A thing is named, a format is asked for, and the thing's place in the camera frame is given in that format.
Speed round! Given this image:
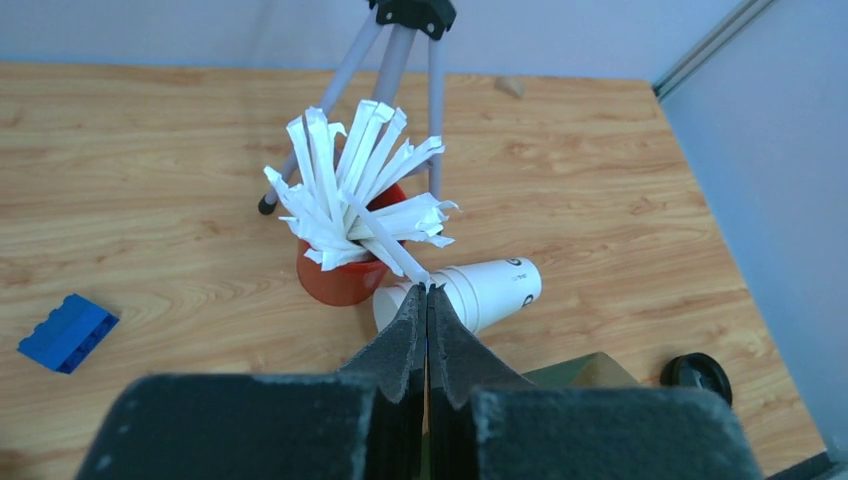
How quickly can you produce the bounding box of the red straw holder cup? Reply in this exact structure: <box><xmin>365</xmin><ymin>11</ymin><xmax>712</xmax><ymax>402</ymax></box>
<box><xmin>295</xmin><ymin>182</ymin><xmax>409</xmax><ymax>308</ymax></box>

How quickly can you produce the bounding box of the blue toy brick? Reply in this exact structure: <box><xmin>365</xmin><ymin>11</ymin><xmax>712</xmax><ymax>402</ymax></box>
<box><xmin>17</xmin><ymin>294</ymin><xmax>119</xmax><ymax>374</ymax></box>

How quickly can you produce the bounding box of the white straw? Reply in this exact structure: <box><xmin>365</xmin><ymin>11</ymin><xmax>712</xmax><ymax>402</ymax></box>
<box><xmin>339</xmin><ymin>190</ymin><xmax>431</xmax><ymax>285</ymax></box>

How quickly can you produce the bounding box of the stack of white paper cups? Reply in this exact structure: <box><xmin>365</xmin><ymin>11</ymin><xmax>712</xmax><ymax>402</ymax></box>
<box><xmin>372</xmin><ymin>257</ymin><xmax>543</xmax><ymax>335</ymax></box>

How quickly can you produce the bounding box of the white tripod stand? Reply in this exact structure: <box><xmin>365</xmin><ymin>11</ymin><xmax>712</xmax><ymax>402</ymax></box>
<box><xmin>257</xmin><ymin>0</ymin><xmax>458</xmax><ymax>217</ymax></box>

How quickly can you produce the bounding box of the black lid stack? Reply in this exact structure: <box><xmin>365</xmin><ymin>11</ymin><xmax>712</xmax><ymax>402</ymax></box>
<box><xmin>660</xmin><ymin>352</ymin><xmax>733</xmax><ymax>406</ymax></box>

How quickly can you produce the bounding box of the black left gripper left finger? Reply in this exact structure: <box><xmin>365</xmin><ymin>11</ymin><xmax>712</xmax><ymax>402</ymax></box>
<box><xmin>78</xmin><ymin>285</ymin><xmax>427</xmax><ymax>479</ymax></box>

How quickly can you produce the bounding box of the white wrapped straws bundle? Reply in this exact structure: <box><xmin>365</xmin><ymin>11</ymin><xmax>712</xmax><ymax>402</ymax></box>
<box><xmin>264</xmin><ymin>100</ymin><xmax>457</xmax><ymax>271</ymax></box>

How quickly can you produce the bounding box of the green paper bag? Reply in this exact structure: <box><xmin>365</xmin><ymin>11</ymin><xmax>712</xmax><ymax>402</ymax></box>
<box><xmin>522</xmin><ymin>352</ymin><xmax>640</xmax><ymax>389</ymax></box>

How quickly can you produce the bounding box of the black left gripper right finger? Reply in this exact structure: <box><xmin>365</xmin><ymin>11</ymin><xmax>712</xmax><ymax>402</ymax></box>
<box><xmin>427</xmin><ymin>286</ymin><xmax>762</xmax><ymax>479</ymax></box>

